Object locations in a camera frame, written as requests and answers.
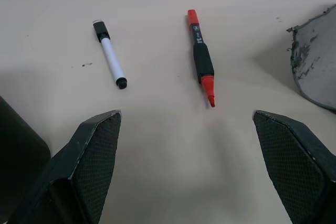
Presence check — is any white marker with black cap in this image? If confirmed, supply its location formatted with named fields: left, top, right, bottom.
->
left=92, top=19, right=128, bottom=90

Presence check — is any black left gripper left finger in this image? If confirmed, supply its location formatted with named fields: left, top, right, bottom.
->
left=7, top=109, right=122, bottom=224

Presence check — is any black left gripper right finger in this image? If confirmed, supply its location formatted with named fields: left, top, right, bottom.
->
left=252, top=109, right=336, bottom=224

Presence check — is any black rounded box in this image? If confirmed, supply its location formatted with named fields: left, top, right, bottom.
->
left=0, top=95, right=52, bottom=224

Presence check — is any red and black marker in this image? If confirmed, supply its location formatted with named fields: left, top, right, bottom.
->
left=187, top=9, right=216, bottom=109

